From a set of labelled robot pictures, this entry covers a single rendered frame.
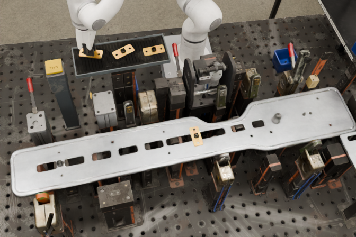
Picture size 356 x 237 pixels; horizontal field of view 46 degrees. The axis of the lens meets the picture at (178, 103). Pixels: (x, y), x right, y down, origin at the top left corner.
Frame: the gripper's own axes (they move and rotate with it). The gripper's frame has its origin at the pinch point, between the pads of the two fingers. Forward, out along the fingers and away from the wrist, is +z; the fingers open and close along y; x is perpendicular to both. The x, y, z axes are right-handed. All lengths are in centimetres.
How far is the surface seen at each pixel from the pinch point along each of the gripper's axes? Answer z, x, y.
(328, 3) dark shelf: 21, 101, -60
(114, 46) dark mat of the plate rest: 8.0, 6.7, -8.6
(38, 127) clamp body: 17.8, -16.4, 25.8
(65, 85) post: 17.6, -10.7, 6.3
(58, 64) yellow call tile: 7.9, -12.9, 2.9
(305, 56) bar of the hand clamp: 3, 82, -11
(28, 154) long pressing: 23.8, -19.0, 34.6
